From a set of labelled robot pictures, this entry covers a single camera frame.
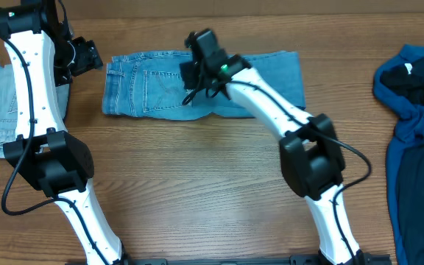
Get long blue denim jeans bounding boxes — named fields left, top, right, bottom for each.
left=102, top=50, right=306, bottom=121

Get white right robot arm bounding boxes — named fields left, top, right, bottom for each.
left=180, top=55, right=364, bottom=264

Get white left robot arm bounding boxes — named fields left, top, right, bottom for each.
left=0, top=1, right=131, bottom=264

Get dark blue clothes pile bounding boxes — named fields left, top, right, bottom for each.
left=372, top=44, right=424, bottom=264

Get brown cardboard wall panel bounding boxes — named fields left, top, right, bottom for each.
left=0, top=0, right=424, bottom=22

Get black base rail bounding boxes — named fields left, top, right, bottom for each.
left=123, top=255, right=321, bottom=265

